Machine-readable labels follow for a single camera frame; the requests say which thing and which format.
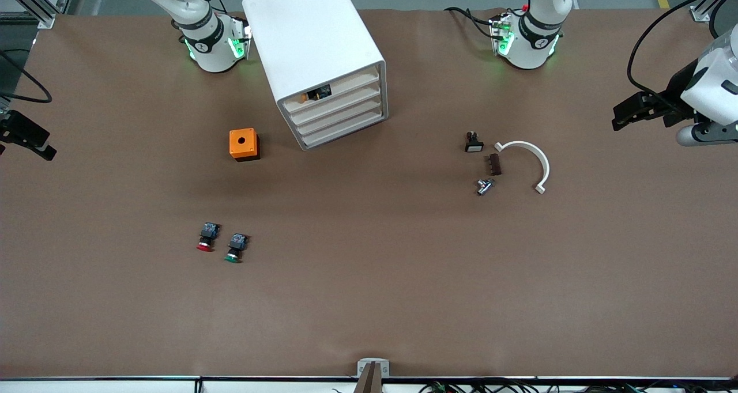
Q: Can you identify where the long black arm cable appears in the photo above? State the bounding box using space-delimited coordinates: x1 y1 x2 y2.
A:
627 0 738 104

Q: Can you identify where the aluminium frame profile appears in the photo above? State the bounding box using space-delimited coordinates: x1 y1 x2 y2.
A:
0 0 78 29

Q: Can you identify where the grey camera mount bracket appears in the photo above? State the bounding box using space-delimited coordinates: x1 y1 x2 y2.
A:
353 357 390 393

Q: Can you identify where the black cable bundle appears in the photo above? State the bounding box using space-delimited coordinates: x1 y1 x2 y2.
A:
421 380 738 393

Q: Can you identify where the white curved plastic bracket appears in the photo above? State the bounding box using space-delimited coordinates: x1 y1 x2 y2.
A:
494 141 551 195

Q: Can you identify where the white cabinet drawer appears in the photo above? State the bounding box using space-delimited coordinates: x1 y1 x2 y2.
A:
281 65 383 115
300 109 386 149
294 97 385 137

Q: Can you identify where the red push button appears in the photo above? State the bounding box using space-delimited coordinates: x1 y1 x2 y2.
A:
196 222 220 252

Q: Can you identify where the green push button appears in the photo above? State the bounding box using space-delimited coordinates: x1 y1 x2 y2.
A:
224 233 249 264

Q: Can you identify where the orange button enclosure box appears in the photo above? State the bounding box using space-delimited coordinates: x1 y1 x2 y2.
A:
229 128 261 163

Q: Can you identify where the brown table cover sheet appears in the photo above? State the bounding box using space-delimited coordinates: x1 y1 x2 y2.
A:
0 7 738 379

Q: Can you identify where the white drawer cabinet housing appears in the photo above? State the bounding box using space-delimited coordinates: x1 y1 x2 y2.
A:
242 0 389 152

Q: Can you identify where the black looped cable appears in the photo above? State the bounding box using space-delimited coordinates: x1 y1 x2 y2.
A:
0 50 52 104

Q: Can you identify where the black base power cable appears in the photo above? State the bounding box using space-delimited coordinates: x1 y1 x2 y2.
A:
444 6 496 39

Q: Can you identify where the short black arm cable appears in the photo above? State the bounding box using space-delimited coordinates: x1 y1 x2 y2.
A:
709 0 738 39

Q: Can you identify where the white table edge rail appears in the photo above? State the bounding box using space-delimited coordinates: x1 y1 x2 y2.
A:
0 376 738 393

